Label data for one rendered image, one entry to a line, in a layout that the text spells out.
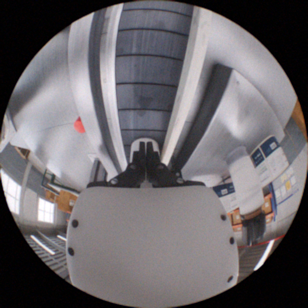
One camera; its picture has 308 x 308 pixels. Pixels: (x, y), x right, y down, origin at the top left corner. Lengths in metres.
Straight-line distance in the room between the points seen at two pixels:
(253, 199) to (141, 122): 0.30
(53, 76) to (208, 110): 0.32
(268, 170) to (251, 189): 0.15
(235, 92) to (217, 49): 0.09
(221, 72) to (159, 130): 0.15
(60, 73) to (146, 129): 0.22
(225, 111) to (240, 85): 0.06
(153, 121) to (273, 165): 0.41
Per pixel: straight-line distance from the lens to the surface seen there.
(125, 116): 0.15
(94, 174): 0.32
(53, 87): 0.27
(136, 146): 0.16
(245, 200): 0.29
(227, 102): 0.18
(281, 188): 4.40
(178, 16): 0.15
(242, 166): 0.30
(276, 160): 0.43
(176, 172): 0.26
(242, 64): 0.27
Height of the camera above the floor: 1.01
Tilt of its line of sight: 36 degrees down
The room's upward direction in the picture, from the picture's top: 176 degrees clockwise
